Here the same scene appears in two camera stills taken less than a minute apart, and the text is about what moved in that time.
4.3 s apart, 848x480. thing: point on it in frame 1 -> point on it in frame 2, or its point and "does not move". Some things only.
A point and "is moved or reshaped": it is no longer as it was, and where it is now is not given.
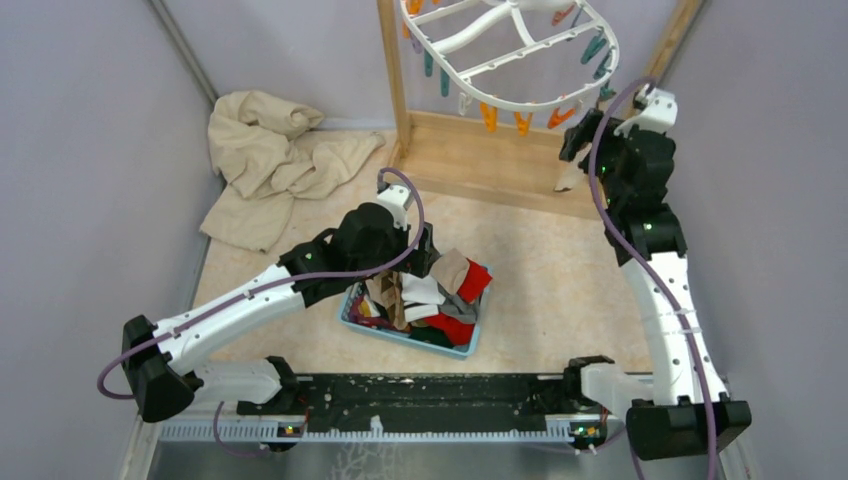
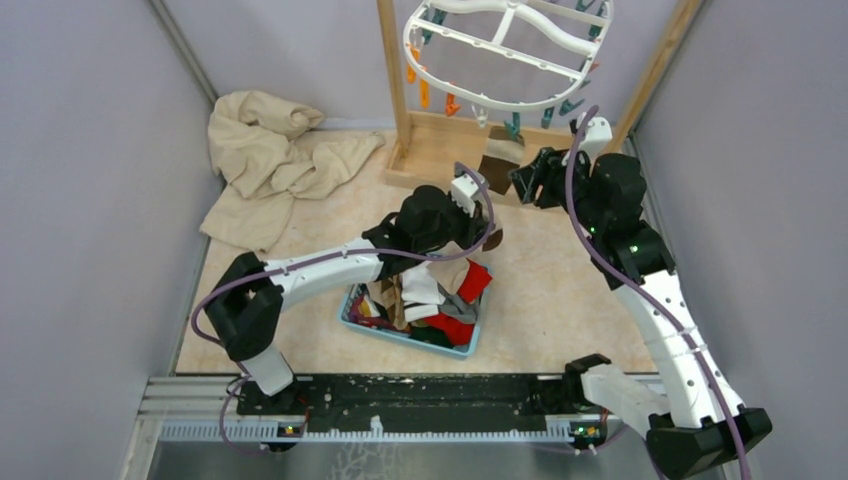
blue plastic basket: [463, 351] does not move
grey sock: [453, 305] does not move
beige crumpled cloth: [268, 155] does not move
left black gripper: [420, 262] -> [475, 228]
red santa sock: [458, 332] does not move
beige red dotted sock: [460, 275] does not move
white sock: [420, 296] does not move
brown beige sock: [571, 173] is moved or reshaped
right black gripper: [585, 131] -> [548, 167]
